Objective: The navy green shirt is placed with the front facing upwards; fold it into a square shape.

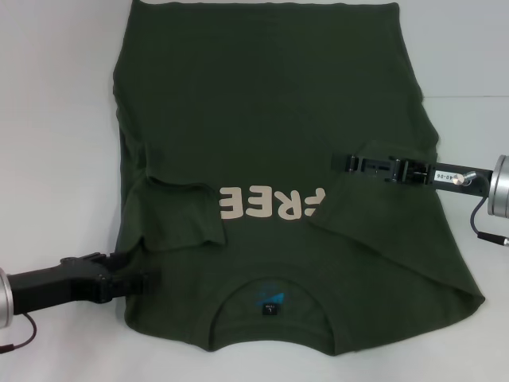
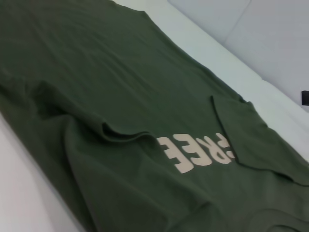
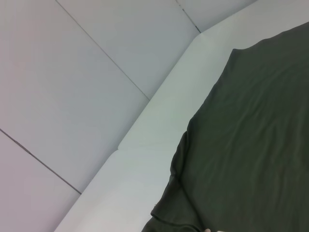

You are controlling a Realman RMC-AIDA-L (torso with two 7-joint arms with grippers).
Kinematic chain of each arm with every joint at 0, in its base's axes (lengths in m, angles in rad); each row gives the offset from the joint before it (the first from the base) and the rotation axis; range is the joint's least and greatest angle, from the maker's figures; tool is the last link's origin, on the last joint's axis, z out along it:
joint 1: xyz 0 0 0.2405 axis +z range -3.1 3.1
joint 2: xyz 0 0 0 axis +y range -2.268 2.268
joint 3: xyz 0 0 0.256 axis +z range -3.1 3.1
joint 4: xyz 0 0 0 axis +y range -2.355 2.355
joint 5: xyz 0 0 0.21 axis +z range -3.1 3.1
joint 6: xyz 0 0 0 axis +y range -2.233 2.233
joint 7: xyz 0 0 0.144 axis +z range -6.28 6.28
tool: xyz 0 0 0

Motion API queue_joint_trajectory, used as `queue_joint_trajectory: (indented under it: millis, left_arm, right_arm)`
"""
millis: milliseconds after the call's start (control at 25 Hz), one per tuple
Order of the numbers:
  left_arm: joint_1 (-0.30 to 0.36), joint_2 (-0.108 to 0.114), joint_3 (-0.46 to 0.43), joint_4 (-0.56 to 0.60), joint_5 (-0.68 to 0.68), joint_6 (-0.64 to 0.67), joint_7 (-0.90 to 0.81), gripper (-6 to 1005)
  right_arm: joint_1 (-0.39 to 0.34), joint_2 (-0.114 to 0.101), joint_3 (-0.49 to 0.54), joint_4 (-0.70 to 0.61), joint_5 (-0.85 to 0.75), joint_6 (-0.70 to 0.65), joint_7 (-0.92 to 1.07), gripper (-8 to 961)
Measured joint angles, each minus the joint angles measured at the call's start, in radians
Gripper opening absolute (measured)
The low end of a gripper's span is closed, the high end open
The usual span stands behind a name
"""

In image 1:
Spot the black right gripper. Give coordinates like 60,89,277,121
331,152,496,197

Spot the left arm cable with plug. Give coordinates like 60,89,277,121
0,311,39,352

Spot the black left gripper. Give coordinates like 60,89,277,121
7,250,161,316

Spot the dark green FREE t-shirt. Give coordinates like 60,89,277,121
113,1,487,355

